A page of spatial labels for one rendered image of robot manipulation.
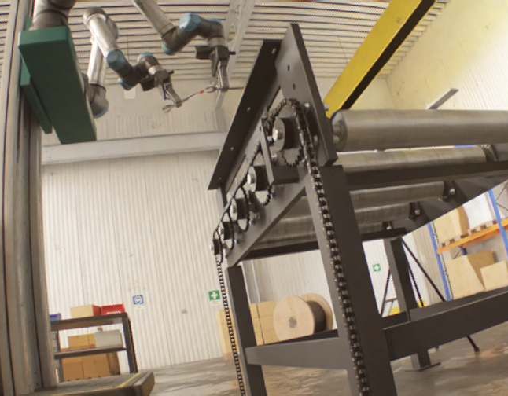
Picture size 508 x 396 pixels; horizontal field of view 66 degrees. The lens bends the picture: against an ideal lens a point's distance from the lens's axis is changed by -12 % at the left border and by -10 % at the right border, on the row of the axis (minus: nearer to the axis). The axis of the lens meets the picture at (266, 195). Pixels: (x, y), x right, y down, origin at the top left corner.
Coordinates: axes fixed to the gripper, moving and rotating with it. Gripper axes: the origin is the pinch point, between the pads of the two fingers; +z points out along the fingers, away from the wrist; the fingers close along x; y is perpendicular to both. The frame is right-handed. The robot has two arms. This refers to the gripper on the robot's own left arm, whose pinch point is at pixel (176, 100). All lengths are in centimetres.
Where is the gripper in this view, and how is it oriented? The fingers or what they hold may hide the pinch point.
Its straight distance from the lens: 183.5
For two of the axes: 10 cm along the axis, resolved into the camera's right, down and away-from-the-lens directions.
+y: 8.2, -5.0, 3.0
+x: -0.6, 4.4, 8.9
